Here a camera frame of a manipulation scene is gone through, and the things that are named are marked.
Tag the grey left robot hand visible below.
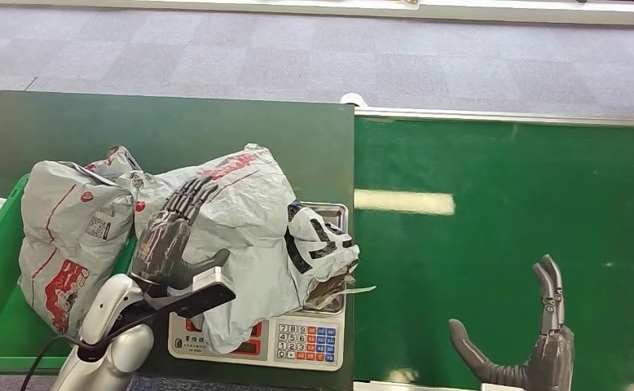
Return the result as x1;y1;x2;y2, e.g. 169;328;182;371
130;175;232;291

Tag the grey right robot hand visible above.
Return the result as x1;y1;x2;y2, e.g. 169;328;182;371
448;254;576;391

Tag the grey package with black tape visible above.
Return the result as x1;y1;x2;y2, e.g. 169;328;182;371
116;143;377;356

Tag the grey package with red print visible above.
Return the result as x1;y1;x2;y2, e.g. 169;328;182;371
17;144;143;339

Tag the green conveyor belt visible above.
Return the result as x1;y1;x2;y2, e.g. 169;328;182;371
353;116;634;391

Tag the electronic weighing scale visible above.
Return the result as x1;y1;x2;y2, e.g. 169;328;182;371
166;202;350;373

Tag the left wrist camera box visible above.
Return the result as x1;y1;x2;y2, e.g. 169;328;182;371
147;266;237;320

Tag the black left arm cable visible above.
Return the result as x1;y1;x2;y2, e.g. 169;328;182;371
19;334;87;391

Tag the silver conveyor side rail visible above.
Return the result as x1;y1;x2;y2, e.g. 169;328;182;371
353;107;634;129

